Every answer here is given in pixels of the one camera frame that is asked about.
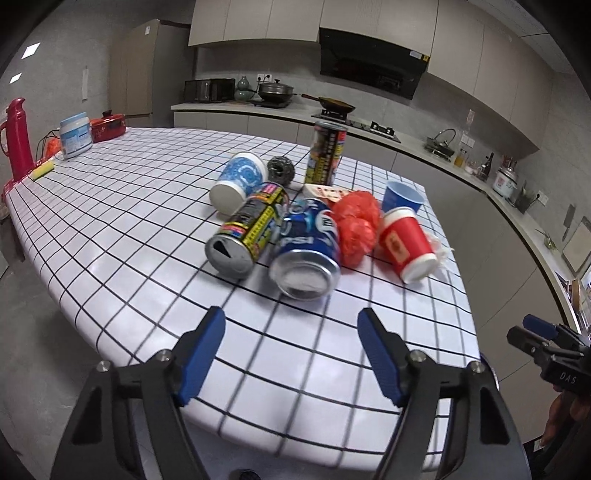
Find white jar with blue label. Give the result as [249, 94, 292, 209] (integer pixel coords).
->
[59, 112, 94, 160]

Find metal kettle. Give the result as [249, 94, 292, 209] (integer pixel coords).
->
[425, 128, 458, 160]

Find steel wool scrubber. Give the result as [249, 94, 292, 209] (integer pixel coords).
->
[267, 156, 294, 188]

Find blue plastic cup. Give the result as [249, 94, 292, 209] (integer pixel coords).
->
[382, 180, 426, 214]

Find tall printed can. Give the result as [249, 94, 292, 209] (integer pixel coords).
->
[305, 120, 348, 186]

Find black and yellow can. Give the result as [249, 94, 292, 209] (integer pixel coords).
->
[204, 181, 290, 278]

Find red small appliance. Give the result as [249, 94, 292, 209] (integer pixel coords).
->
[90, 110, 127, 143]

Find grey pot with lid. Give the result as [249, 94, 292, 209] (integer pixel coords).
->
[257, 78, 298, 103]

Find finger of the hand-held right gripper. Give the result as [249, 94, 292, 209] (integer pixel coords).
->
[524, 314, 583, 342]
[507, 325, 559, 358]

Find beige refrigerator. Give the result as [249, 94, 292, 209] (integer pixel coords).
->
[108, 19, 191, 129]

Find wooden cutting board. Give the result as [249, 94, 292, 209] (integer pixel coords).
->
[561, 226, 591, 273]

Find black toaster oven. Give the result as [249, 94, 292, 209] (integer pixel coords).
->
[184, 78, 235, 103]

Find beige wall cabinets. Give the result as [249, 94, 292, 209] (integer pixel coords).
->
[187, 0, 555, 155]

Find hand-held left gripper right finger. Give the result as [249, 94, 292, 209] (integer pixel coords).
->
[358, 308, 532, 480]

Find black frying pan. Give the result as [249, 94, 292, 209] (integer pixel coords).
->
[301, 93, 357, 116]

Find red thermos jug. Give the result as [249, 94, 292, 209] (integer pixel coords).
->
[0, 97, 35, 182]

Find blue patterned paper cup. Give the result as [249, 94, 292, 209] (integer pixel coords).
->
[209, 152, 269, 214]

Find kitchen cleaver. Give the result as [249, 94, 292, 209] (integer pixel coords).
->
[562, 204, 577, 243]

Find red plastic bag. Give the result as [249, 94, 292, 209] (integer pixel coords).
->
[331, 191, 383, 267]

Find white checked tablecloth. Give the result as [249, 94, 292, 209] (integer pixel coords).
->
[4, 126, 478, 472]

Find white rice cooker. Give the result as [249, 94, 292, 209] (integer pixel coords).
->
[492, 166, 522, 197]

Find printed paper carton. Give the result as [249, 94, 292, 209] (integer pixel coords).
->
[302, 183, 356, 208]

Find person's right hand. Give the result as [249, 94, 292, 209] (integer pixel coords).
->
[541, 392, 591, 446]

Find black range hood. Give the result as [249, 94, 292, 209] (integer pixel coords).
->
[318, 28, 431, 100]

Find black gas stove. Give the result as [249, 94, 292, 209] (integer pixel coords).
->
[344, 117, 402, 139]

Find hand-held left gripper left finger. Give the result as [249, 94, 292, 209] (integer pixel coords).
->
[50, 305, 227, 480]

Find red paper cup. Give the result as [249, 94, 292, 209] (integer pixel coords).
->
[379, 207, 438, 284]

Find clear plastic wrapper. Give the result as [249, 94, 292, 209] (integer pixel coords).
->
[427, 231, 455, 273]

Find blue soda can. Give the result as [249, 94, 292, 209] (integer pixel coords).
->
[269, 198, 342, 301]

